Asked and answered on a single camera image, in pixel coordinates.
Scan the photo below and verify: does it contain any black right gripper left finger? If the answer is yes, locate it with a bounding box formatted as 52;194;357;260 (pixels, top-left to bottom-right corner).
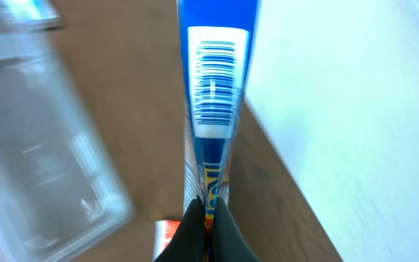
154;199;205;262

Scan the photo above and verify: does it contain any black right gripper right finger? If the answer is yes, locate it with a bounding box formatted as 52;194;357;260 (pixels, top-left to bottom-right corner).
212;197;260;262

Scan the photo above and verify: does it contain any red orange Panadol box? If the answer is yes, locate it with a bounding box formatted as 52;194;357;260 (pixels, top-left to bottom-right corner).
153;220;180;260

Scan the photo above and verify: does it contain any blue Kool Fever box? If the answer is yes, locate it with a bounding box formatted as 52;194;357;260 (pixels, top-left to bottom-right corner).
176;0;261;234

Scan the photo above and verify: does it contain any clear plastic container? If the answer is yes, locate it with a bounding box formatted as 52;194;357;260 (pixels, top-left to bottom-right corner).
0;1;135;261

